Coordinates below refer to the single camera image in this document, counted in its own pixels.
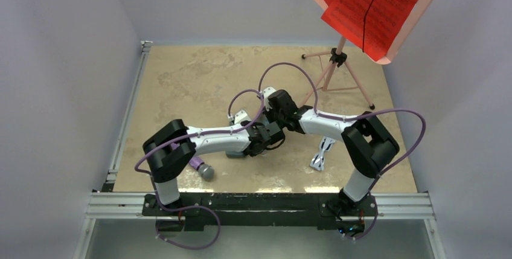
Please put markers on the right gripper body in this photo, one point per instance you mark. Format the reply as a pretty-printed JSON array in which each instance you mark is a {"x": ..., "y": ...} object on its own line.
[{"x": 272, "y": 116}]

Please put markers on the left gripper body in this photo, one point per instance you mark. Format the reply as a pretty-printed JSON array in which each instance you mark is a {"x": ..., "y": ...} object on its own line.
[{"x": 250, "y": 154}]

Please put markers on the teal glasses case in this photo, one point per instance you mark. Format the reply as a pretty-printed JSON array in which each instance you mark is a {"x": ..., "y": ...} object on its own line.
[{"x": 235, "y": 155}]

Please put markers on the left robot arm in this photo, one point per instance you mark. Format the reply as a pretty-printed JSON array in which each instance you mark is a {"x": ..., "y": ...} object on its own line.
[{"x": 170, "y": 149}]

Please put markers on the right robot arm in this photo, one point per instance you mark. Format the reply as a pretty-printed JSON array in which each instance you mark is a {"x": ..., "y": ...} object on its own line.
[{"x": 369, "y": 144}]

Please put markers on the white folded glasses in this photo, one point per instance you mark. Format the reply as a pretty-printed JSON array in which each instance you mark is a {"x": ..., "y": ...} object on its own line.
[{"x": 318, "y": 160}]

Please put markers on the purple microphone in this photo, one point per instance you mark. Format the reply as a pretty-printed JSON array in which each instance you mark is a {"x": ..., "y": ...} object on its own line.
[{"x": 205, "y": 171}]

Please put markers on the red sheet music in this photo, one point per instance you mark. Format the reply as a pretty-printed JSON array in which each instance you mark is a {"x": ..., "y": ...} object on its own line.
[{"x": 371, "y": 25}]

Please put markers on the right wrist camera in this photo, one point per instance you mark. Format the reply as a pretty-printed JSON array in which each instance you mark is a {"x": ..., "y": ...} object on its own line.
[{"x": 266, "y": 92}]

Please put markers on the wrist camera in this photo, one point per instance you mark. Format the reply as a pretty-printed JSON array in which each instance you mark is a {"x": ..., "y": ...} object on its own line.
[
  {"x": 266, "y": 92},
  {"x": 239, "y": 117}
]

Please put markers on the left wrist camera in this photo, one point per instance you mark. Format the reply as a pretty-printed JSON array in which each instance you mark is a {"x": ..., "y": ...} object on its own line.
[{"x": 239, "y": 117}]

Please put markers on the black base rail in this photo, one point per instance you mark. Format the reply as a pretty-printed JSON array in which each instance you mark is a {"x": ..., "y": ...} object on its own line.
[{"x": 324, "y": 211}]

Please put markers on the aluminium frame rail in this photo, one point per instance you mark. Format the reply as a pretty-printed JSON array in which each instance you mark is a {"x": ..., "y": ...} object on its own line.
[{"x": 203, "y": 86}]

